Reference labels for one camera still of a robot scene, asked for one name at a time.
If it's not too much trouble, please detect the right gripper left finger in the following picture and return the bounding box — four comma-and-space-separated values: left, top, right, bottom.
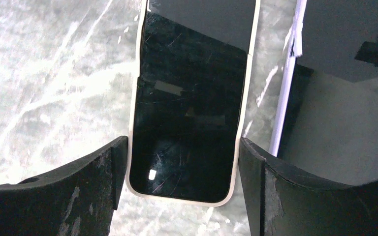
0, 136, 128, 236

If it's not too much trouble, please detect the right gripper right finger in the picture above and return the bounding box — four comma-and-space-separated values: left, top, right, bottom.
239, 138, 378, 236

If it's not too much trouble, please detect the phone with lilac case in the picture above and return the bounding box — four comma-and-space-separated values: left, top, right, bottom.
269, 0, 378, 185

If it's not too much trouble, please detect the phone with beige case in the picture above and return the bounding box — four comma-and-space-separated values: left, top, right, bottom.
126, 0, 261, 207

